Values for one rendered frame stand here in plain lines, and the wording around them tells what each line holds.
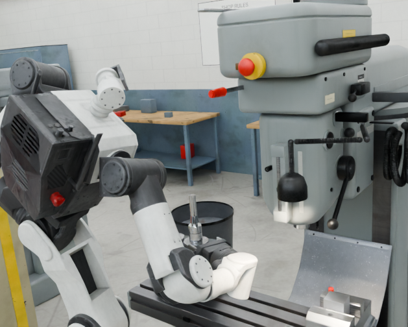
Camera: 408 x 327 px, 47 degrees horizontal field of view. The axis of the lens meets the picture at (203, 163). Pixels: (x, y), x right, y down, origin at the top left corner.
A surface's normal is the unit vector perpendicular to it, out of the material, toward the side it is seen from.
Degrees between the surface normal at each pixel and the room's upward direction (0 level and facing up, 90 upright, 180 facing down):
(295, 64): 90
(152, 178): 60
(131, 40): 90
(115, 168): 75
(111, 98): 116
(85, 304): 90
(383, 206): 90
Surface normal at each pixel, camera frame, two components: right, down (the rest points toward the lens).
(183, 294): -0.16, 0.60
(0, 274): 0.80, 0.09
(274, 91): -0.60, 0.24
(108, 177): -0.56, -0.01
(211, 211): -0.30, 0.20
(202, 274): 0.74, -0.45
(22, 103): 0.47, -0.77
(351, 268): -0.57, -0.23
